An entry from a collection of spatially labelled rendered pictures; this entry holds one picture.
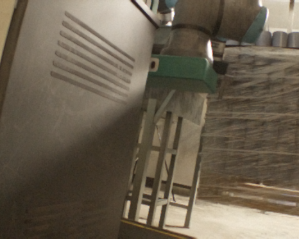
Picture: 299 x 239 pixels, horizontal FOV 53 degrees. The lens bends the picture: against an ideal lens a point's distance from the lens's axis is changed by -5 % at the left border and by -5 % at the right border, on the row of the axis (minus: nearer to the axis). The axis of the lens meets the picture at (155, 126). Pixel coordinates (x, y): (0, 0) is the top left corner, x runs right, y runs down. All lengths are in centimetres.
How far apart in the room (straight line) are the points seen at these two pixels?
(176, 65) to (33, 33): 52
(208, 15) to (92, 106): 53
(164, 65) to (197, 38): 12
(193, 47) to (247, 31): 17
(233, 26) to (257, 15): 7
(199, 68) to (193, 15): 17
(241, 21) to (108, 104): 53
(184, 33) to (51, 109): 55
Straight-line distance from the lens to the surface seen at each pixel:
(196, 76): 80
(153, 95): 163
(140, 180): 150
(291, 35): 147
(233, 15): 92
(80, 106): 44
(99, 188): 52
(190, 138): 421
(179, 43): 85
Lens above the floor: 60
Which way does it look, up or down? 3 degrees up
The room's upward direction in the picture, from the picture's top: 10 degrees clockwise
